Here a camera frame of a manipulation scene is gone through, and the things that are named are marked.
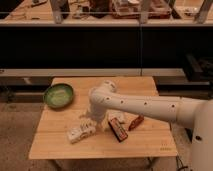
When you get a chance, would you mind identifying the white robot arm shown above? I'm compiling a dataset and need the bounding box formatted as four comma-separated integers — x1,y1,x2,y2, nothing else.
86,80,213,171

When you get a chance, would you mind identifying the long shelf bench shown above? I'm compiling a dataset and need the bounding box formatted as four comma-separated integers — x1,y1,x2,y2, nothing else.
0,0,213,27

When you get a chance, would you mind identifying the wooden folding table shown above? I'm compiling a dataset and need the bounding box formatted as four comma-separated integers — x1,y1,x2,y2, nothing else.
29,77,177,161

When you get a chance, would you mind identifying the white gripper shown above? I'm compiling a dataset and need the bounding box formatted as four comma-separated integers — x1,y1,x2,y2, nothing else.
81,109,106,131

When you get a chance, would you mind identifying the brown snack bar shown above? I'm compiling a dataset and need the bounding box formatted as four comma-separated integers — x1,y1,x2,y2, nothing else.
128,115,144,131

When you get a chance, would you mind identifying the green bowl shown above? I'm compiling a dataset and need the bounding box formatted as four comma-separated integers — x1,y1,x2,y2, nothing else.
43,83,74,109

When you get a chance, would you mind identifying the black floor cable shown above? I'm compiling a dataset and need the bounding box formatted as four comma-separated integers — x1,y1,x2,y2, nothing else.
175,156,191,171

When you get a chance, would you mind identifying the small white packet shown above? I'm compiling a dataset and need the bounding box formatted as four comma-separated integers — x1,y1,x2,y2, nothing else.
108,113,125,124

